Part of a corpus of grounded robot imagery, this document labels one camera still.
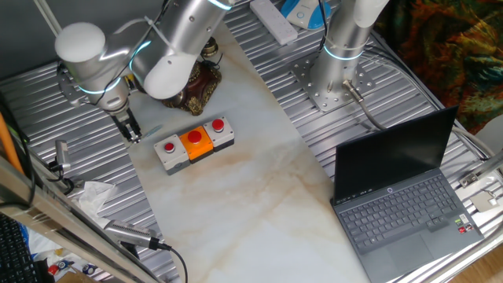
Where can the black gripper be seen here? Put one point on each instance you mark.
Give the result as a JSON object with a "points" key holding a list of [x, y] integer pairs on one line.
{"points": [[122, 117]]}

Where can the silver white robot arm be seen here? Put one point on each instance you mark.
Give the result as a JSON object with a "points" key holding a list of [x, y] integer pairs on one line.
{"points": [[177, 47]]}

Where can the brown brass rotary phone base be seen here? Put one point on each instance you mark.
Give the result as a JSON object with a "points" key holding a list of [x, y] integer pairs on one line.
{"points": [[200, 84]]}

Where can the antique brown rotary telephone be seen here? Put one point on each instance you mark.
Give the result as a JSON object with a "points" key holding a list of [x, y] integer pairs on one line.
{"points": [[209, 48]]}

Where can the grey box flat red button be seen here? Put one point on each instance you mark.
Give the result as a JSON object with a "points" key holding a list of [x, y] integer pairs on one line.
{"points": [[173, 157]]}

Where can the orange box red mushroom button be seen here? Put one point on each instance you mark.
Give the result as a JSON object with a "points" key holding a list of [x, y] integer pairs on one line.
{"points": [[198, 147]]}

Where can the white crumpled tissue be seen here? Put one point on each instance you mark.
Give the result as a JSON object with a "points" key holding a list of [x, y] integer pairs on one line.
{"points": [[92, 196]]}

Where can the grey box red mushroom button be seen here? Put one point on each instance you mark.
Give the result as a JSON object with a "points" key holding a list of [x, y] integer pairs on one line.
{"points": [[224, 137]]}

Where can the white tripod pole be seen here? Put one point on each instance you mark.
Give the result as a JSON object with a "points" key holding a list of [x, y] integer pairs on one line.
{"points": [[47, 15]]}

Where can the small red blue toy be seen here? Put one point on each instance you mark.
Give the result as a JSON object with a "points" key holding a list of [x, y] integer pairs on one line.
{"points": [[59, 267]]}

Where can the brown cardboard box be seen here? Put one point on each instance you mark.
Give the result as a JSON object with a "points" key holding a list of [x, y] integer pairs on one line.
{"points": [[74, 277]]}

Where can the black keyboard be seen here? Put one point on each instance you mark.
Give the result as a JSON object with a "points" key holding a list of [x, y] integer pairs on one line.
{"points": [[13, 255]]}

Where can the white power strip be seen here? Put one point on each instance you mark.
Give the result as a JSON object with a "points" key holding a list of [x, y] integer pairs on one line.
{"points": [[275, 21]]}

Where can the blue white rounded device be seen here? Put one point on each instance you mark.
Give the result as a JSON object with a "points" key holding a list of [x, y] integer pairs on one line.
{"points": [[304, 13]]}

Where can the dark grey laptop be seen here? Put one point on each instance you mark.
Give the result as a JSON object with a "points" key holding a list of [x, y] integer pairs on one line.
{"points": [[393, 157]]}

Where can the colourful patterned cloth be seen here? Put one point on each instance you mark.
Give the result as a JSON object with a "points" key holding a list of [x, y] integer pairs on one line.
{"points": [[452, 47]]}

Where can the aluminium bar clamp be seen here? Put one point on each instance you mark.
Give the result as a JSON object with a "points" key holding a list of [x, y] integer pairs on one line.
{"points": [[483, 169]]}

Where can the small metal plate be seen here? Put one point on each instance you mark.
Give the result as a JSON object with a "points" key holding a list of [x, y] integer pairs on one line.
{"points": [[484, 201]]}

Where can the white round chair back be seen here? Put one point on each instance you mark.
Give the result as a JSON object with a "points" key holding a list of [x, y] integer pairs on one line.
{"points": [[493, 133]]}

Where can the small silver camera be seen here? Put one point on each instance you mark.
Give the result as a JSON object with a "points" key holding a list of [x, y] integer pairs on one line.
{"points": [[61, 153]]}

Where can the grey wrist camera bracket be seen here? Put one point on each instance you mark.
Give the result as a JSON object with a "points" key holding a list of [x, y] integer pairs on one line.
{"points": [[68, 90]]}

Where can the silver ribbed camera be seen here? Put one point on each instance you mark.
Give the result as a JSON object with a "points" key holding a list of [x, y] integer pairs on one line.
{"points": [[129, 234]]}

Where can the aluminium frame beam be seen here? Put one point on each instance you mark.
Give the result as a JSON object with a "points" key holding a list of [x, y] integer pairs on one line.
{"points": [[59, 220]]}

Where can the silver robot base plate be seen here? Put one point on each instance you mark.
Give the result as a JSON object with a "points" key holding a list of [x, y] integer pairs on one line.
{"points": [[314, 88]]}

